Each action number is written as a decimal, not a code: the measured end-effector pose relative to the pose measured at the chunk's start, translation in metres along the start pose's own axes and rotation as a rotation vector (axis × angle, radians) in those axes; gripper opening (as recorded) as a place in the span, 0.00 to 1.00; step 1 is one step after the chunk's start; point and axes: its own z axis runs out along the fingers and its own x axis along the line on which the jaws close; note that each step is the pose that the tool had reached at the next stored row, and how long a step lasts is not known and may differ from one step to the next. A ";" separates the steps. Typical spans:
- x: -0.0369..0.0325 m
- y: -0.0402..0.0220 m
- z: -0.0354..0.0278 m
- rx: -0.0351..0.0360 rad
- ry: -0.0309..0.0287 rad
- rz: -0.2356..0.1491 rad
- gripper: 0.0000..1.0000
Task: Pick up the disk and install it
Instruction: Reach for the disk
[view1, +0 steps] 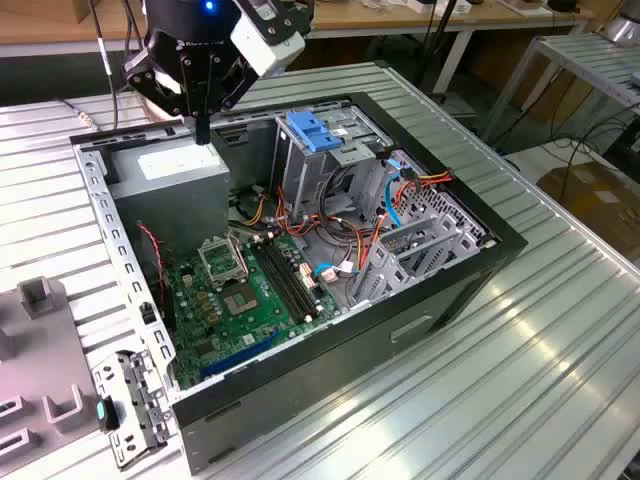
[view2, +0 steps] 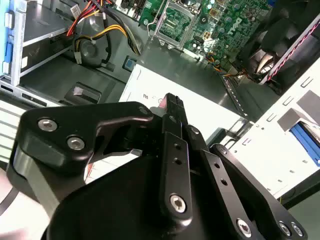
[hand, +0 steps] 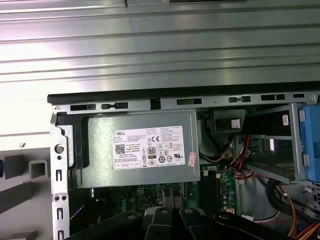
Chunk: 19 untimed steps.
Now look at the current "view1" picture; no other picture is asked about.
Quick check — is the cable with metal plug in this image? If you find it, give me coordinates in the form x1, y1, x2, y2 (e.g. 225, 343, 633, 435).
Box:
59, 97, 100, 131

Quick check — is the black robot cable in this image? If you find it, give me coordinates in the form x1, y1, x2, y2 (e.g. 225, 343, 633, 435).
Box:
88, 0, 124, 132

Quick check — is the black stand pole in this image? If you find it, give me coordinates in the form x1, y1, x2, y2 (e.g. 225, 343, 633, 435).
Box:
414, 0, 461, 96

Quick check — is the thick black cable bundle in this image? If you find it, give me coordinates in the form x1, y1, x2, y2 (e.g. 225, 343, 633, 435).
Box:
319, 167, 356, 221

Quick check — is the CPU socket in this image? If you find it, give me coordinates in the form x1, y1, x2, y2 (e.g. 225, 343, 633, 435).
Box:
222, 283, 262, 320

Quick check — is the grey metal disk bay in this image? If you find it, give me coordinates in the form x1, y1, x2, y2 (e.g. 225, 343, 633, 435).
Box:
349, 214, 489, 309

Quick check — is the grey optical drive cage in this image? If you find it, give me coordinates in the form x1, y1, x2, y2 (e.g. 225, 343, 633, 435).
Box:
272, 105, 396, 224

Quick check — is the grey power supply unit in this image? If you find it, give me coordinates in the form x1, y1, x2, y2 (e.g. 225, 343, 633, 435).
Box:
107, 134, 231, 251

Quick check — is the grey parts rack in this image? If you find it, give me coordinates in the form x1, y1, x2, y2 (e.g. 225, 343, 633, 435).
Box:
0, 274, 99, 469

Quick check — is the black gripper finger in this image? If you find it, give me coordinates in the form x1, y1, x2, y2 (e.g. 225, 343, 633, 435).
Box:
201, 52, 261, 146
122, 49, 203, 146

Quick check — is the long blue SATA wire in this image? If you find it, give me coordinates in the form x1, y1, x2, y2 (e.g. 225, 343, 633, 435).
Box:
383, 149, 419, 232

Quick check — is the metal expansion card retainer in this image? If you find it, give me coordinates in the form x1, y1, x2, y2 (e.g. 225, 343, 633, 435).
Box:
92, 349, 176, 471

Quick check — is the metal slat side table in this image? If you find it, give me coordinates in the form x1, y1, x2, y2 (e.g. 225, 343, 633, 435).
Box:
482, 32, 640, 146

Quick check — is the black case fan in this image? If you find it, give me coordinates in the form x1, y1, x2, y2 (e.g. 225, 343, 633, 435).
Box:
134, 222, 177, 334

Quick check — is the black RAM slot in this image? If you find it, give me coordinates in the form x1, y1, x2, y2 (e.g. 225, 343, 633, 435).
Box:
267, 234, 323, 317
261, 236, 317, 320
255, 238, 312, 323
249, 239, 307, 325

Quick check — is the large brown cardboard box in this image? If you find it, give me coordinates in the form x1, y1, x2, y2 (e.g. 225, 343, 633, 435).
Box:
537, 159, 640, 261

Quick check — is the black open PC case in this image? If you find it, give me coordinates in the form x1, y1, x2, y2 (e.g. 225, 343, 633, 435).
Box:
69, 59, 529, 476

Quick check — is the metal socket cover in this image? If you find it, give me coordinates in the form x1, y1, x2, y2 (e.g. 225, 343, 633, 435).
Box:
196, 234, 250, 292

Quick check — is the green motherboard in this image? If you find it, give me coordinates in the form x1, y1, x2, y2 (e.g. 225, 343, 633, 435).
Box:
162, 229, 351, 391

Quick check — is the orange red wire harness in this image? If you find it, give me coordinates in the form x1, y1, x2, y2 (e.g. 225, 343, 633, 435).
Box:
227, 184, 371, 261

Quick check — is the blue plastic drive bracket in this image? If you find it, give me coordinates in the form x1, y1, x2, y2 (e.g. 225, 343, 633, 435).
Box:
287, 110, 345, 154

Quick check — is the blue expansion slot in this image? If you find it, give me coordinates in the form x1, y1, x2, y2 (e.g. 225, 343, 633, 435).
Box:
199, 329, 282, 381

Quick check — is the short blue SATA wire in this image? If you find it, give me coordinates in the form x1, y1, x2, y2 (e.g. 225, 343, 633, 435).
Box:
314, 262, 361, 284

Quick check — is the red yellow disk power wire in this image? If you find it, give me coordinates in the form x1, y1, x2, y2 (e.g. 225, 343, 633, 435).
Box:
399, 166, 455, 191

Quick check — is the wooden desk white frame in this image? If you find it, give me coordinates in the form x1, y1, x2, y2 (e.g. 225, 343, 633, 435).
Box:
0, 0, 596, 96

